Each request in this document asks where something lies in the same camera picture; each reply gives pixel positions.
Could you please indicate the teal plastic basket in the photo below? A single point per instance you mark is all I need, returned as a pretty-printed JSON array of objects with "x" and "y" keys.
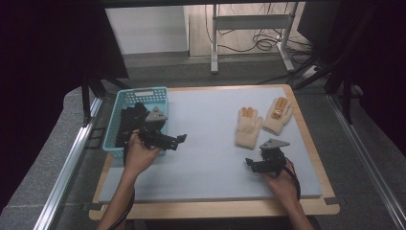
[{"x": 127, "y": 96}]

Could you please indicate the pale blue foam mat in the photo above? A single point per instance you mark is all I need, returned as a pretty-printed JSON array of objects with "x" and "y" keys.
[{"x": 207, "y": 127}]

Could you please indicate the person's left hand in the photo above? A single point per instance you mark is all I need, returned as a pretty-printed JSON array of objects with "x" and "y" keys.
[{"x": 137, "y": 156}]

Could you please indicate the person's right hand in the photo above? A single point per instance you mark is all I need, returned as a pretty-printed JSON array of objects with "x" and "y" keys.
[{"x": 284, "y": 187}]

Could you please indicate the aluminium rail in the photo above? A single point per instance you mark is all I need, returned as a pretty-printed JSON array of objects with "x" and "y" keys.
[
  {"x": 367, "y": 163},
  {"x": 68, "y": 163}
]

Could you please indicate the cream knitted glove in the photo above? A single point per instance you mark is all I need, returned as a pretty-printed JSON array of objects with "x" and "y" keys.
[
  {"x": 247, "y": 129},
  {"x": 277, "y": 118}
]

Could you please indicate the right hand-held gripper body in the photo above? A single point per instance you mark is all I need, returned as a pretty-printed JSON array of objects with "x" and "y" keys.
[{"x": 273, "y": 159}]

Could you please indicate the white metal desk frame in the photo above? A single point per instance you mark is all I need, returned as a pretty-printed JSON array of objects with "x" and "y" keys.
[{"x": 252, "y": 22}]

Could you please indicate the black stand legs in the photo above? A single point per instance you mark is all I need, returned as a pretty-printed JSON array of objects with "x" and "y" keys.
[
  {"x": 85, "y": 99},
  {"x": 346, "y": 96}
]

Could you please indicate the white power strip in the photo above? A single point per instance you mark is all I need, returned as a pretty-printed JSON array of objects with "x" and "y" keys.
[{"x": 310, "y": 72}]

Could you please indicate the white panel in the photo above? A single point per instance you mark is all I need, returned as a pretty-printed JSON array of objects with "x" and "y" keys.
[{"x": 146, "y": 30}]

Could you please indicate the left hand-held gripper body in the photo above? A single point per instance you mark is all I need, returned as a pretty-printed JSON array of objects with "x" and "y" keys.
[{"x": 156, "y": 137}]

